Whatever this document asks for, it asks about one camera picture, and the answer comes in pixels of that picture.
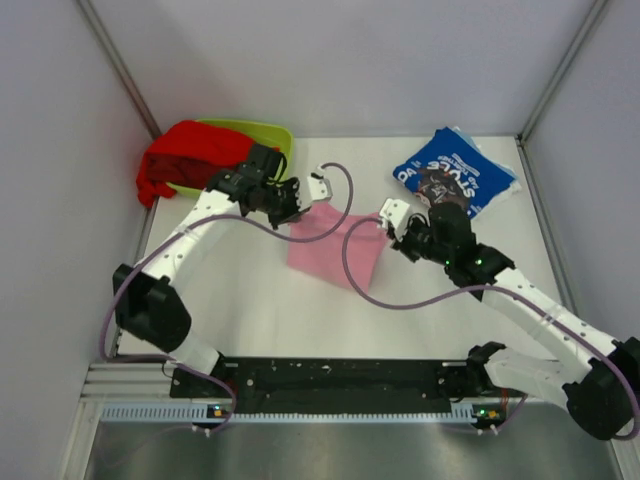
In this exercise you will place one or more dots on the pink t-shirt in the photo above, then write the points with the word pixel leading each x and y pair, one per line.
pixel 323 259

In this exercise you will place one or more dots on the white folded t-shirt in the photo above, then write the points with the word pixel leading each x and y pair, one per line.
pixel 514 186

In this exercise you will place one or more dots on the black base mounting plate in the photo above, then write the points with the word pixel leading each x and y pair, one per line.
pixel 350 386

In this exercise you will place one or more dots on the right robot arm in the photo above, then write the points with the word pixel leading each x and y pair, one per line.
pixel 591 375

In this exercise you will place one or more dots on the green plastic basin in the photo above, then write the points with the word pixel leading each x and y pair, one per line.
pixel 275 137

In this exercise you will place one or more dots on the aluminium front frame rail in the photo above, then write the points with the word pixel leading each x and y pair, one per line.
pixel 127 382

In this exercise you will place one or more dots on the aluminium left corner post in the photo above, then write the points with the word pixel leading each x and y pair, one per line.
pixel 117 63

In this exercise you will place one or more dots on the grey slotted cable duct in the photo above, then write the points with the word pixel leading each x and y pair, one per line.
pixel 202 413

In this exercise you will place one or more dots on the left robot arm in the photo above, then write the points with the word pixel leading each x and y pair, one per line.
pixel 147 296

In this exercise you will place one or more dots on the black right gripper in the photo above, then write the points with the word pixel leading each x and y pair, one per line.
pixel 403 247

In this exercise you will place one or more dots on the aluminium right side rail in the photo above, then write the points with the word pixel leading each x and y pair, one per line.
pixel 549 231

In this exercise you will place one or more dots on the red t-shirt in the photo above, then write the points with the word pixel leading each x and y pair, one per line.
pixel 188 155

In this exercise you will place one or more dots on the blue printed folded t-shirt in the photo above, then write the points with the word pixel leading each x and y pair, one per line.
pixel 447 169

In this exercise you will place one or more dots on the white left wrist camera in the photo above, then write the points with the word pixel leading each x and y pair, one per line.
pixel 317 189

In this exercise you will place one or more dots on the aluminium corner post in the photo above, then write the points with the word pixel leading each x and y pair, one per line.
pixel 595 15
pixel 117 63

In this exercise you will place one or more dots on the aluminium right corner post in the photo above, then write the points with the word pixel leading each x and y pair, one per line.
pixel 595 15

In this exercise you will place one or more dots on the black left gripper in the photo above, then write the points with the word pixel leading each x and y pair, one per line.
pixel 291 187

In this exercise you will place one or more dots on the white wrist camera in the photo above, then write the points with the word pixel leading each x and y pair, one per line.
pixel 317 189
pixel 394 216

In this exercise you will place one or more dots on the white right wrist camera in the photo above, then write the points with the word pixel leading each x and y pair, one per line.
pixel 394 216

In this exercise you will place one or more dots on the light blue folded t-shirt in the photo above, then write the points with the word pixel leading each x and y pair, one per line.
pixel 467 138

